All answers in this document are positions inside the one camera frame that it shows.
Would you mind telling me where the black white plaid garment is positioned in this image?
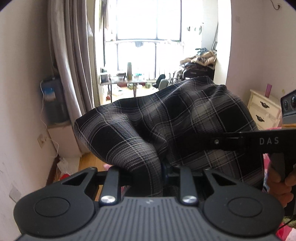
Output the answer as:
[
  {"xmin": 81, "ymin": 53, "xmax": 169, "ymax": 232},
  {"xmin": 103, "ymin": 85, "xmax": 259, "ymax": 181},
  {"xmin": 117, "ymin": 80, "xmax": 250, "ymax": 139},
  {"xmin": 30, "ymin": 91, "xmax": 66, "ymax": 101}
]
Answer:
[{"xmin": 74, "ymin": 76, "xmax": 264, "ymax": 197}]

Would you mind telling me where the folding table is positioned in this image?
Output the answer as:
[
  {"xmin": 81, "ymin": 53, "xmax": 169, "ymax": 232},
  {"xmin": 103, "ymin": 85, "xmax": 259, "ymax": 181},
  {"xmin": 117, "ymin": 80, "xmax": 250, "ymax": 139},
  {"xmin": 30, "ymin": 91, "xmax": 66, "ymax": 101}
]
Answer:
[{"xmin": 99, "ymin": 74, "xmax": 158, "ymax": 103}]

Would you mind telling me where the person right hand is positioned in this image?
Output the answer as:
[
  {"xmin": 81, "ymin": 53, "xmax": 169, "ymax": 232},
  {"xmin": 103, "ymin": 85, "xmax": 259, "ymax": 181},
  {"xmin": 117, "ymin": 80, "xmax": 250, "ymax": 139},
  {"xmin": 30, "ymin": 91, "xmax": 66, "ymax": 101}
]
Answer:
[{"xmin": 266, "ymin": 164, "xmax": 296, "ymax": 207}]

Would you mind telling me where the cream dresser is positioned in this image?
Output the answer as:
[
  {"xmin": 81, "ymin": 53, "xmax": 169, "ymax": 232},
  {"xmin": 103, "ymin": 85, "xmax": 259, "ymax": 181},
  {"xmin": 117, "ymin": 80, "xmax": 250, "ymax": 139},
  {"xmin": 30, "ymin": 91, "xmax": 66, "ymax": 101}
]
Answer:
[{"xmin": 247, "ymin": 89, "xmax": 281, "ymax": 130}]

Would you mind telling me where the purple bottle on dresser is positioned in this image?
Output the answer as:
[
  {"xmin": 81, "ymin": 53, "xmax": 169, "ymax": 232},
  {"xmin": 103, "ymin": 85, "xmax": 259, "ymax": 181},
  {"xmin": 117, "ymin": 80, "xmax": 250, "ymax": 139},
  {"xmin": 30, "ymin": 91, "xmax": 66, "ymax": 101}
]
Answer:
[{"xmin": 265, "ymin": 84, "xmax": 272, "ymax": 98}]

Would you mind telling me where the pink floral bed blanket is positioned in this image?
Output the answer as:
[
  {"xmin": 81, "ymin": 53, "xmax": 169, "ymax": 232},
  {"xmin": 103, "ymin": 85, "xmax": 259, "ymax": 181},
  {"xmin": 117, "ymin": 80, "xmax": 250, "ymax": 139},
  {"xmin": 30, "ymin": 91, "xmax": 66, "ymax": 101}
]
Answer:
[{"xmin": 263, "ymin": 136, "xmax": 295, "ymax": 240}]

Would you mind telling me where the dark water dispenser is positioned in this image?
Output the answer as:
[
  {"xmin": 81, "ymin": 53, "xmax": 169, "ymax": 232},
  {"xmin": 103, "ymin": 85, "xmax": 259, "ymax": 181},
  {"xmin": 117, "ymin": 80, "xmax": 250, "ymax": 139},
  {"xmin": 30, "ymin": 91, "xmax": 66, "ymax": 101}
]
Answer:
[{"xmin": 41, "ymin": 76, "xmax": 69, "ymax": 125}]

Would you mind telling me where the black wheelchair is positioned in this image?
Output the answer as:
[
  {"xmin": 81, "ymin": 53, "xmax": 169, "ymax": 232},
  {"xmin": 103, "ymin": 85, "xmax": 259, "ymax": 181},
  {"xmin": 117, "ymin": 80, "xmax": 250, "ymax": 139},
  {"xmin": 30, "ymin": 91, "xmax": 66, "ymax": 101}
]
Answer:
[{"xmin": 152, "ymin": 48, "xmax": 217, "ymax": 90}]

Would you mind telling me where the grey curtain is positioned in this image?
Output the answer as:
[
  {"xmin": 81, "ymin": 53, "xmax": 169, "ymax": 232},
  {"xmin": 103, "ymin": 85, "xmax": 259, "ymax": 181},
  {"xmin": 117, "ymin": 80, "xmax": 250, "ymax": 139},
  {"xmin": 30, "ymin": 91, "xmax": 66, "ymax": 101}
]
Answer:
[{"xmin": 48, "ymin": 1, "xmax": 94, "ymax": 121}]

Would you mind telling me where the wall power outlet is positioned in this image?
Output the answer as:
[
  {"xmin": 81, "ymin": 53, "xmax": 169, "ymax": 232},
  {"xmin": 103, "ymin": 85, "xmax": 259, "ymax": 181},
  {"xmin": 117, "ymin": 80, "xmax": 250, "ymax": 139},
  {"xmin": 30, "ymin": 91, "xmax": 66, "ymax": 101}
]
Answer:
[{"xmin": 37, "ymin": 134, "xmax": 47, "ymax": 149}]

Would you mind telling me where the wall switch plate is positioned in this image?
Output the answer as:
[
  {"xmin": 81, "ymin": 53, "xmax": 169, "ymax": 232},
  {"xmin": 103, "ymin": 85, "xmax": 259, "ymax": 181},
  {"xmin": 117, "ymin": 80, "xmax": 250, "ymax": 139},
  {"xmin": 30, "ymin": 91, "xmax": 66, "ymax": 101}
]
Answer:
[{"xmin": 9, "ymin": 185, "xmax": 22, "ymax": 203}]

